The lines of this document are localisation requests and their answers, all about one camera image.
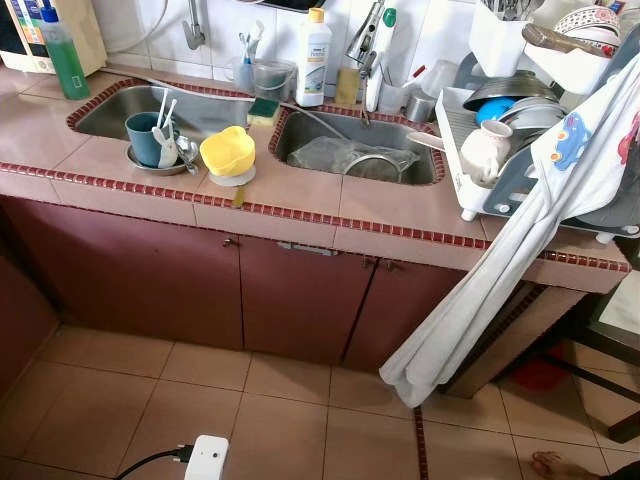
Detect white round bowl base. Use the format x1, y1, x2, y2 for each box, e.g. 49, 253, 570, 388
207, 164, 257, 189

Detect yellow plastic bowl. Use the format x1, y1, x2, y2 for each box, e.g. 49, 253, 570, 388
199, 125, 258, 179

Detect steel bowl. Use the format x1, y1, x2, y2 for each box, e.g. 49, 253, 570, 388
126, 143, 199, 177

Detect teal mug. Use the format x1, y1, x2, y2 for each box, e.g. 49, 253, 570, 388
124, 111, 181, 169

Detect dark wooden table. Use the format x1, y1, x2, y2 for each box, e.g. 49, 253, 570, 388
565, 268, 640, 444

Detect white printed towel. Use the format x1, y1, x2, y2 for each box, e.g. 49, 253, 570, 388
379, 50, 640, 410

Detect red floor object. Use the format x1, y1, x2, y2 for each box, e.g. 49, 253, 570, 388
508, 358, 573, 393

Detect white ceramic jug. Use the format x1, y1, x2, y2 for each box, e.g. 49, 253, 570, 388
459, 119, 515, 190

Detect stacked steel plates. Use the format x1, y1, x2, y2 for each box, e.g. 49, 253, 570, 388
463, 70, 568, 136

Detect blue bowl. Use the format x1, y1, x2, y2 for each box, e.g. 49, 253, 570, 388
474, 96, 517, 125

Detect white dish rack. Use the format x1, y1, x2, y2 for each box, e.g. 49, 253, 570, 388
436, 85, 640, 244

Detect patterned white bowl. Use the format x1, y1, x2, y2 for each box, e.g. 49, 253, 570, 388
552, 4, 623, 48

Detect beige rice paddle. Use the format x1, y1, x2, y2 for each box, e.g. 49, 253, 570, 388
404, 130, 448, 153

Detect person's bare foot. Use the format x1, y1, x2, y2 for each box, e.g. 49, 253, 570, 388
529, 450, 604, 480

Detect white utensil holder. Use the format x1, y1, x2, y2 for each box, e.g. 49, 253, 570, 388
468, 0, 533, 79

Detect small steel cup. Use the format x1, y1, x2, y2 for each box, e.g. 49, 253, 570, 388
404, 92, 439, 125

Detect steel mesh strainer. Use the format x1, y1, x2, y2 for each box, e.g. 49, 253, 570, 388
343, 150, 411, 185

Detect white faucet filter green cap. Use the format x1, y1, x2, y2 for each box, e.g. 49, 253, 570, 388
364, 4, 400, 114

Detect beige sponge block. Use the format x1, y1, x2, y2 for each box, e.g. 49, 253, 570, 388
334, 67, 362, 108

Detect clear plastic bag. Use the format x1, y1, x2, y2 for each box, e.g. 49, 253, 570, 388
287, 134, 423, 183

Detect chrome sink faucet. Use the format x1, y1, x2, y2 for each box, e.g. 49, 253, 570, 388
344, 0, 387, 126

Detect steel sink basin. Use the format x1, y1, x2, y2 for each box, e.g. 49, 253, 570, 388
66, 80, 265, 147
268, 106, 447, 188

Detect white detergent bottle yellow cap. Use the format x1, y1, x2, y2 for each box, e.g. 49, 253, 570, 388
295, 7, 334, 109

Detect clear plastic measuring cup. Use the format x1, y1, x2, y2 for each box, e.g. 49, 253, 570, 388
251, 58, 299, 102

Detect green yellow sponge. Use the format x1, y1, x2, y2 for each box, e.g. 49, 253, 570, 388
247, 96, 282, 127

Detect wide maroon cabinet door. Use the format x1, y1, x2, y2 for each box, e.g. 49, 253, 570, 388
0, 193, 247, 351

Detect green dish soap bottle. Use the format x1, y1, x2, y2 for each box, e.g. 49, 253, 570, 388
36, 0, 92, 101

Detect white beige water ioniser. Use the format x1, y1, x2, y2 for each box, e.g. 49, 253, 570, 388
0, 0, 108, 77

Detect wooden handled ladle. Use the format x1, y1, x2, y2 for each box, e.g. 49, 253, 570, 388
520, 24, 606, 59

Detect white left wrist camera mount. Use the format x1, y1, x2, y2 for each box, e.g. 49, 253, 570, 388
184, 434, 230, 480

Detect grey wall tap nozzle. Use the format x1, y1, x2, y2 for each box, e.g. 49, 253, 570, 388
181, 0, 209, 52

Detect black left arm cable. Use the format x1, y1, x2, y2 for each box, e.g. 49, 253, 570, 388
113, 445, 195, 480

